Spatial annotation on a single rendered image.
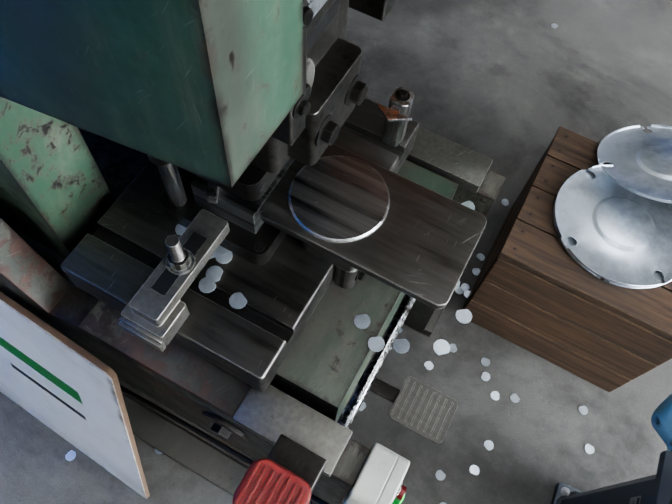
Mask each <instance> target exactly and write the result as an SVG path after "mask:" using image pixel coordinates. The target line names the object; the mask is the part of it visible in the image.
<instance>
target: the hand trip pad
mask: <svg viewBox="0 0 672 504"><path fill-rule="evenodd" d="M311 496H312V495H311V488H310V486H309V483H308V482H307V481H306V480H304V479H303V478H302V477H300V476H298V475H296V474H295V473H293V472H291V471H290V470H288V469H286V468H285V467H283V466H281V465H279V464H278V463H276V462H274V461H273V460H271V459H268V458H259V459H257V460H256V461H254V462H253V463H252V464H251V465H250V467H249V468H248V470H247V472H246V473H245V475H244V477H243V479H242V480H241V482H240V484H239V486H238V487H237V489H236V491H235V493H234V495H233V498H232V504H309V502H310V499H311Z"/></svg>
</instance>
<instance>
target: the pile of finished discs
mask: <svg viewBox="0 0 672 504"><path fill-rule="evenodd" d="M601 166H605V167H608V168H611V167H613V164H602V165H595V166H592V167H591V168H588V169H587V170H585V169H584V170H583V169H582V170H579V171H578V172H576V173H574V174H573V175H572V176H570V177H569V178H568V179H567V180H566V181H565V182H564V184H563V185H562V186H561V188H560V190H559V192H558V194H557V197H556V199H555V202H554V207H553V220H554V226H555V230H556V233H557V235H558V238H559V240H560V242H561V244H562V245H563V247H564V248H565V250H566V251H567V253H568V254H569V255H570V256H571V257H572V259H573V260H574V261H575V262H576V263H577V264H578V265H580V266H581V267H582V268H583V269H584V270H586V271H587V272H589V273H590V274H592V275H593V276H595V277H597V278H598V279H600V278H601V277H602V278H604V281H605V282H607V283H610V284H612V285H616V286H619V287H624V288H630V289H649V288H655V287H659V286H662V285H664V284H667V283H669V282H670V281H672V204H670V203H665V202H660V201H656V200H652V199H649V198H646V197H643V196H640V195H638V194H636V193H633V192H631V191H629V190H627V189H625V188H624V187H622V186H620V185H619V184H617V183H616V182H615V181H613V180H612V179H611V178H610V177H609V176H608V175H607V174H606V173H605V172H604V171H603V170H602V168H601Z"/></svg>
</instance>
